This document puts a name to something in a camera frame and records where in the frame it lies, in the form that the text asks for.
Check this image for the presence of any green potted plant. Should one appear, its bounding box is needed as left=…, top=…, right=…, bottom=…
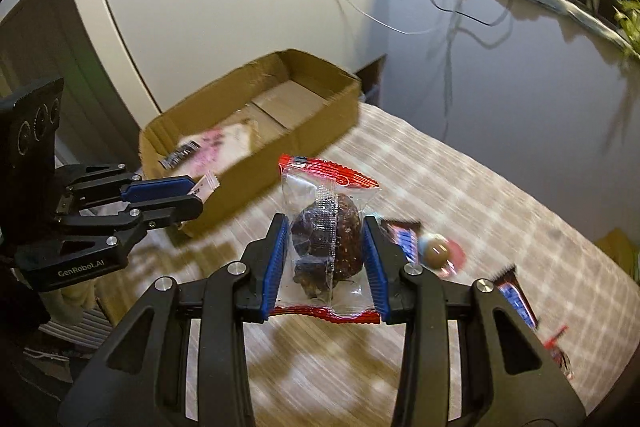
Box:
left=614, top=0, right=640, bottom=57

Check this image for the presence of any pink white snack packet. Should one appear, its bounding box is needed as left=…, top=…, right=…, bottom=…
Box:
left=158, top=118, right=258, bottom=202

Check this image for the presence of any brown cardboard box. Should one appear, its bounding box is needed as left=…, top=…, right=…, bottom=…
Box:
left=139, top=49, right=360, bottom=237

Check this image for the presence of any chocolate muffin clear wrapper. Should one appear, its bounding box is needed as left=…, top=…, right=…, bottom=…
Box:
left=272, top=155, right=380, bottom=324

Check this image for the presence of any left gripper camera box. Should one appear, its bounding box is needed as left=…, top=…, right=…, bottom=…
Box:
left=1, top=78, right=64, bottom=232

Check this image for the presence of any chocolate egg candy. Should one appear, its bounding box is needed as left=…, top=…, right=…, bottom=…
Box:
left=418, top=233, right=466, bottom=279

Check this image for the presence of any red snack wrapper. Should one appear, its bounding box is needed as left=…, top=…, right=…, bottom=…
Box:
left=544, top=325, right=574, bottom=381

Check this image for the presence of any snickers bar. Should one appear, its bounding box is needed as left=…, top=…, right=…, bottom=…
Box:
left=381, top=219, right=422, bottom=265
left=492, top=265, right=538, bottom=331

